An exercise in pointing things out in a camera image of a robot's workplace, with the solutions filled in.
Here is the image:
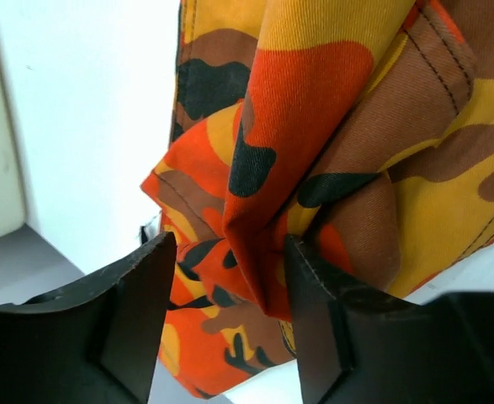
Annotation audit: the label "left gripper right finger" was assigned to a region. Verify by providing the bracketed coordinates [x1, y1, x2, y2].
[284, 236, 494, 403]

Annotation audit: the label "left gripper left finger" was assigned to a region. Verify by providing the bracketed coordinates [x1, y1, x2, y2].
[0, 233, 176, 403]

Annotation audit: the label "orange camouflage trousers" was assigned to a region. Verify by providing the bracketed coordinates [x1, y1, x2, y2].
[141, 1, 494, 399]

